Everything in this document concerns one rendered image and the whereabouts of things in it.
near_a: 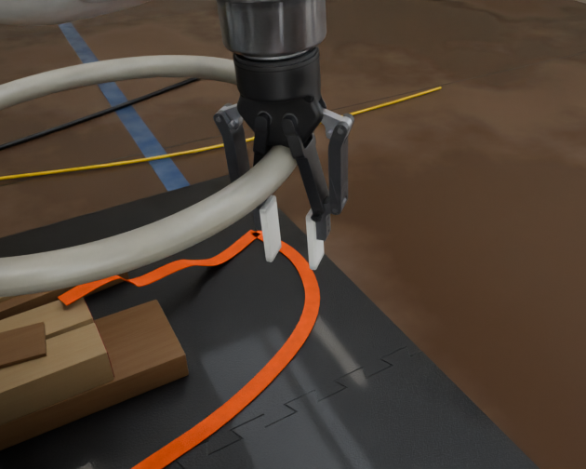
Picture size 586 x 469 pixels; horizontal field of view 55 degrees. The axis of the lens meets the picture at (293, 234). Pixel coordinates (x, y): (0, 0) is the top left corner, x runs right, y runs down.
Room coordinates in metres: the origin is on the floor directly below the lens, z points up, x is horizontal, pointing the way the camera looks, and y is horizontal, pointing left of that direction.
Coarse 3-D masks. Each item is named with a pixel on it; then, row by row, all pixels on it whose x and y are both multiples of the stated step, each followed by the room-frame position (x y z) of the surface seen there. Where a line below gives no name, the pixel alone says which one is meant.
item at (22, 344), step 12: (36, 324) 0.99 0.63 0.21; (0, 336) 0.95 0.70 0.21; (12, 336) 0.95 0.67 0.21; (24, 336) 0.95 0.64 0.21; (36, 336) 0.95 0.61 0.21; (0, 348) 0.91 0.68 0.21; (12, 348) 0.91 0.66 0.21; (24, 348) 0.91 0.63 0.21; (36, 348) 0.91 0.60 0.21; (0, 360) 0.87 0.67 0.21; (12, 360) 0.87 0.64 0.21; (24, 360) 0.88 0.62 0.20
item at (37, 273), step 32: (96, 64) 0.78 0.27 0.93; (128, 64) 0.78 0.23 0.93; (160, 64) 0.77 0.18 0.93; (192, 64) 0.76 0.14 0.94; (224, 64) 0.73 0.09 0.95; (0, 96) 0.71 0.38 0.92; (32, 96) 0.73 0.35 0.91; (288, 160) 0.47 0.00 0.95; (224, 192) 0.40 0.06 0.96; (256, 192) 0.42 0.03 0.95; (160, 224) 0.36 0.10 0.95; (192, 224) 0.37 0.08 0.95; (224, 224) 0.38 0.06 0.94; (32, 256) 0.33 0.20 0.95; (64, 256) 0.33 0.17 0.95; (96, 256) 0.33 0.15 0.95; (128, 256) 0.34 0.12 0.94; (160, 256) 0.35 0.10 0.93; (0, 288) 0.32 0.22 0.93; (32, 288) 0.32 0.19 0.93
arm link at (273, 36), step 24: (240, 0) 0.45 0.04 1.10; (264, 0) 0.45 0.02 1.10; (288, 0) 0.45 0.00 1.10; (312, 0) 0.46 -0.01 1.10; (240, 24) 0.45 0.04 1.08; (264, 24) 0.45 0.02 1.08; (288, 24) 0.45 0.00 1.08; (312, 24) 0.46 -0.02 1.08; (240, 48) 0.46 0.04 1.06; (264, 48) 0.45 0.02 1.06; (288, 48) 0.45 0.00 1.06
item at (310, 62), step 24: (312, 48) 0.48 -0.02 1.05; (240, 72) 0.47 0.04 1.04; (264, 72) 0.45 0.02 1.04; (288, 72) 0.46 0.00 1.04; (312, 72) 0.47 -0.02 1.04; (240, 96) 0.50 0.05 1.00; (264, 96) 0.46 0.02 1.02; (288, 96) 0.46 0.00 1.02; (312, 96) 0.47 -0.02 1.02; (312, 120) 0.47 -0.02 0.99
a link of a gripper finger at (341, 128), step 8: (352, 120) 0.47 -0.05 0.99; (336, 128) 0.46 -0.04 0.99; (344, 128) 0.46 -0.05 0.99; (336, 136) 0.46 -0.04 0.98; (344, 136) 0.46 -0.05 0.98; (328, 144) 0.46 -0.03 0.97; (336, 144) 0.46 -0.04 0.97; (344, 144) 0.47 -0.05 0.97; (328, 152) 0.46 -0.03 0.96; (336, 152) 0.46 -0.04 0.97; (344, 152) 0.47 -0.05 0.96; (328, 160) 0.46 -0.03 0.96; (336, 160) 0.46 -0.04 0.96; (344, 160) 0.47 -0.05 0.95; (328, 168) 0.46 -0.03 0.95; (336, 168) 0.46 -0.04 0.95; (344, 168) 0.47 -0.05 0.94; (328, 176) 0.46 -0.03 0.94; (336, 176) 0.46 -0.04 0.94; (344, 176) 0.47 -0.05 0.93; (336, 184) 0.46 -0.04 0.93; (344, 184) 0.47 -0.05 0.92; (336, 192) 0.46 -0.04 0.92; (344, 192) 0.47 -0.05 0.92; (336, 200) 0.46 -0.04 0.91; (336, 208) 0.46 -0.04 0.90
